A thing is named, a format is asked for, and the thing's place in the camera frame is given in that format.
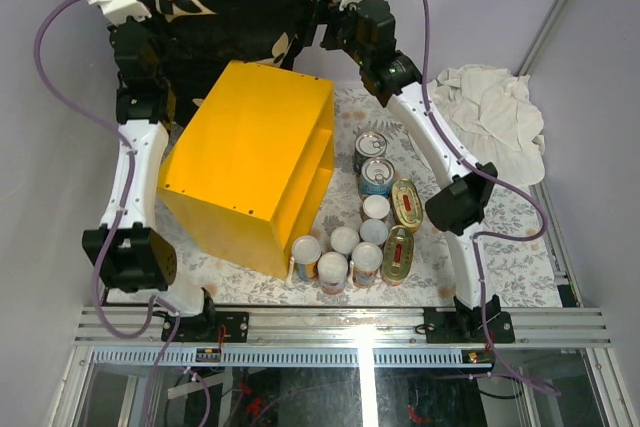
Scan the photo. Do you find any white crumpled cloth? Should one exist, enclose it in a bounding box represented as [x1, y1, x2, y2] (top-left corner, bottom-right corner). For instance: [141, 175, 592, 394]
[428, 64, 545, 188]

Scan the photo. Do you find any brown can white lid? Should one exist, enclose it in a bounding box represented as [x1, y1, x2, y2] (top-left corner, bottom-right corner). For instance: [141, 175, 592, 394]
[361, 195, 391, 222]

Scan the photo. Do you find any grey lidded small can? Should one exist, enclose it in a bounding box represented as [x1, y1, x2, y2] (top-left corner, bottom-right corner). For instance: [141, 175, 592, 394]
[359, 219, 389, 248]

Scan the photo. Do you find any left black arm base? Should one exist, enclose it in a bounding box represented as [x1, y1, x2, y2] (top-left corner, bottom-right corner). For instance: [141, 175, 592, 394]
[172, 311, 250, 346]

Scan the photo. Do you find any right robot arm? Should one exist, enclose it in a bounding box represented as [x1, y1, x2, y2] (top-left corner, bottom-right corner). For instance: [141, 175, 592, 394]
[313, 0, 501, 342]

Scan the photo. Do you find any red white lidded can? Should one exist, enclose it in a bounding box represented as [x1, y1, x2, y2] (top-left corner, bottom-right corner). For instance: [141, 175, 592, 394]
[317, 252, 348, 295]

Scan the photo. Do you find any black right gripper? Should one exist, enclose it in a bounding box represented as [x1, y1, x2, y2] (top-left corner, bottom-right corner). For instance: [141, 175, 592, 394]
[293, 0, 369, 68]

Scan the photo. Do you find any orange lidded front can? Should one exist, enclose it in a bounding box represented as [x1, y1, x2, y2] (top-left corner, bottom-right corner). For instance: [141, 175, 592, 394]
[350, 242, 383, 288]

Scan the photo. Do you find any upper gold oval tin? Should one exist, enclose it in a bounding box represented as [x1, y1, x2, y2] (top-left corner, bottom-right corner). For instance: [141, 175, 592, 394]
[391, 178, 424, 233]

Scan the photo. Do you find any dark round tin can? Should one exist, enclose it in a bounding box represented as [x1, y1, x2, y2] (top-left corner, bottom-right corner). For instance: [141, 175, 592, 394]
[353, 131, 388, 175]

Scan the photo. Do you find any gold oval tin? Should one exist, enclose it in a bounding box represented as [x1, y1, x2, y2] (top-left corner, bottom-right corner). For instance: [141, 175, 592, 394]
[380, 225, 414, 286]
[391, 178, 424, 233]

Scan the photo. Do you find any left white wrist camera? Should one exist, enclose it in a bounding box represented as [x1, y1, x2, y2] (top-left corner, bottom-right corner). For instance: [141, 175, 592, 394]
[87, 0, 152, 26]

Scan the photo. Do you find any orange blue lidded can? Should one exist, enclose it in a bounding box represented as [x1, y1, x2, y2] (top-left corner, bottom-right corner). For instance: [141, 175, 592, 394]
[290, 235, 322, 282]

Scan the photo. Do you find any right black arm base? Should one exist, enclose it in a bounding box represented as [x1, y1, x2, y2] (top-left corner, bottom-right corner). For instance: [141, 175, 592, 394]
[414, 303, 515, 344]

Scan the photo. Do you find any yellow wooden shelf box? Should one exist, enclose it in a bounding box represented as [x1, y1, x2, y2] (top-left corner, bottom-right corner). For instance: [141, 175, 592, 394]
[158, 62, 334, 279]

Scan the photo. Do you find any white lidded middle can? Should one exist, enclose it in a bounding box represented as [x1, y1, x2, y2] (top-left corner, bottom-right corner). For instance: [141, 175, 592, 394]
[330, 226, 360, 257]

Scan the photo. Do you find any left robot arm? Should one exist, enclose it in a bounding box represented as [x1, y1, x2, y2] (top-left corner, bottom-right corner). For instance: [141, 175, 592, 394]
[81, 17, 219, 342]

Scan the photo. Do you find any aluminium frame rail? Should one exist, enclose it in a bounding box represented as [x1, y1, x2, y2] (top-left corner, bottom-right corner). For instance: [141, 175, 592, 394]
[74, 306, 611, 369]

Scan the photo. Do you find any lower gold oval tin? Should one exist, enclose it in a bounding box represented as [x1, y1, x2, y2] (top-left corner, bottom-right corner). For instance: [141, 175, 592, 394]
[380, 225, 414, 286]

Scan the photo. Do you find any blue round tin can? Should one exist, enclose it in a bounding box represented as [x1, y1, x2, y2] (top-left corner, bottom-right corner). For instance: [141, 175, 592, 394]
[359, 157, 395, 197]

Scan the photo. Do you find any black floral plush pillow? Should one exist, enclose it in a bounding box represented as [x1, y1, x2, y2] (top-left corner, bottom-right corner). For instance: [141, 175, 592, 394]
[140, 0, 316, 127]

